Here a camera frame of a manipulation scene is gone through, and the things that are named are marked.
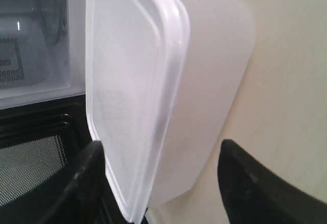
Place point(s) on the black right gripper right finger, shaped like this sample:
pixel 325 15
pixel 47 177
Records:
pixel 251 193

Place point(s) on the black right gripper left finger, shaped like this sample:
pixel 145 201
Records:
pixel 80 193

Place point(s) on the white microwave door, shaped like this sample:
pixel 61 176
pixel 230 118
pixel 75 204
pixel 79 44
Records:
pixel 40 139

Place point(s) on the white lidded plastic container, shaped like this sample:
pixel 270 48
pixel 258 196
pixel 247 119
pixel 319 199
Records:
pixel 161 77

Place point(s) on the white Midea microwave oven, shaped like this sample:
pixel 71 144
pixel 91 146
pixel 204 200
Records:
pixel 42 50

